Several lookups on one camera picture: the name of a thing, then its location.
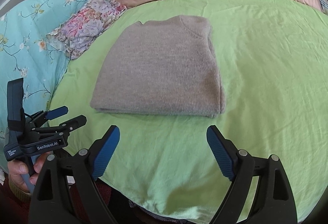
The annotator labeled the green bed sheet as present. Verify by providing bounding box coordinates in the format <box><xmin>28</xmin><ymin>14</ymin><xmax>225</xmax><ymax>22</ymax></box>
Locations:
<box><xmin>50</xmin><ymin>0</ymin><xmax>327</xmax><ymax>223</ymax></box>

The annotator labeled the beige knit sweater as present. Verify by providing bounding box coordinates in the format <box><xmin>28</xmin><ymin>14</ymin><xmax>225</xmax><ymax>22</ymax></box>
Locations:
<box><xmin>90</xmin><ymin>15</ymin><xmax>226</xmax><ymax>118</ymax></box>

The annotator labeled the purple floral pillow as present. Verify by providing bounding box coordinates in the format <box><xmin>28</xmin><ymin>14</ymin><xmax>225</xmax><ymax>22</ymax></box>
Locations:
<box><xmin>46</xmin><ymin>0</ymin><xmax>127</xmax><ymax>60</ymax></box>

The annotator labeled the person's left hand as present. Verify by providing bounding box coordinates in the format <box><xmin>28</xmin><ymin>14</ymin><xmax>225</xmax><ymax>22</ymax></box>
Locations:
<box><xmin>8</xmin><ymin>152</ymin><xmax>52</xmax><ymax>193</ymax></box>

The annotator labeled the person in red sweater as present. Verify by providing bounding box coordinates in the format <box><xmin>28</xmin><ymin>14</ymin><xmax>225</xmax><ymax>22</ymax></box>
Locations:
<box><xmin>1</xmin><ymin>176</ymin><xmax>189</xmax><ymax>223</ymax></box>

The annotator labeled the teal floral quilt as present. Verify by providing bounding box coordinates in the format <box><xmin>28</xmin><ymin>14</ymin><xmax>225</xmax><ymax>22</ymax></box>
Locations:
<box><xmin>0</xmin><ymin>0</ymin><xmax>111</xmax><ymax>173</ymax></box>

